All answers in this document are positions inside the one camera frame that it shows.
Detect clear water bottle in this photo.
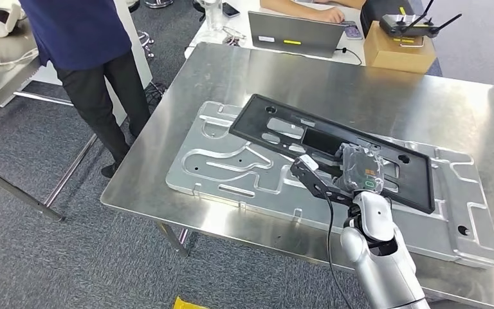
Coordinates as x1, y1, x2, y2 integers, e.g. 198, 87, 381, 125
204, 0, 224, 32

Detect white desktop device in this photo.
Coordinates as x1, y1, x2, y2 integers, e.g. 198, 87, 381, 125
342, 20, 364, 41

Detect white table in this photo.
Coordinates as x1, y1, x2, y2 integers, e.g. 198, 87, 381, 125
183, 0, 367, 67

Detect chrome chair base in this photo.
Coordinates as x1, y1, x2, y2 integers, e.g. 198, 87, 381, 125
143, 0, 174, 10
137, 30, 156, 59

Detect person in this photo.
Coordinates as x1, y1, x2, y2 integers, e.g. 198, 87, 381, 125
19, 0, 152, 179

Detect black floor cable bundle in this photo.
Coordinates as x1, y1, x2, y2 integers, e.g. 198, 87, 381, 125
144, 80, 169, 108

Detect stainless steel workbench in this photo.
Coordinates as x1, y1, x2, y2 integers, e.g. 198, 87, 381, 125
100, 41, 494, 309

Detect stamped sheet metal panel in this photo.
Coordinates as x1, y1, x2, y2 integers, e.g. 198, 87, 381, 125
165, 100, 494, 268

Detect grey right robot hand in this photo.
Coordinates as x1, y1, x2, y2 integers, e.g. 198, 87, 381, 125
333, 143, 385, 195

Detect black plastic plate frame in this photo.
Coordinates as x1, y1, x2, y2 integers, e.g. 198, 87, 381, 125
228, 93, 437, 215

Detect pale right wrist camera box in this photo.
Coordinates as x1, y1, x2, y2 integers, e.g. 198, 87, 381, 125
289, 154, 354, 208

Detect eyeglasses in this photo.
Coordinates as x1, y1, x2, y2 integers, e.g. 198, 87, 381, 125
221, 25, 248, 47

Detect steel side table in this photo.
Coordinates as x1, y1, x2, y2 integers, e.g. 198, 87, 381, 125
0, 19, 98, 223

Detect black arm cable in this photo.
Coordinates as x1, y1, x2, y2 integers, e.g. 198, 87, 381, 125
322, 192, 355, 309

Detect person's hand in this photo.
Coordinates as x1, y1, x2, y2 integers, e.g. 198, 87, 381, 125
313, 6, 346, 24

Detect black item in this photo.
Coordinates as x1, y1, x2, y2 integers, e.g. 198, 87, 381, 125
379, 0, 463, 40

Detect brown cardboard box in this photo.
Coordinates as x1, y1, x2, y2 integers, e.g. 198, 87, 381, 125
363, 20, 437, 75

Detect black laptop cable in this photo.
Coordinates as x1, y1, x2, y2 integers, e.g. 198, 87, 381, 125
335, 46, 363, 66

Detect black smartphone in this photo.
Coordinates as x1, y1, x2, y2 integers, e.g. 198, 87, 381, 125
221, 2, 241, 19

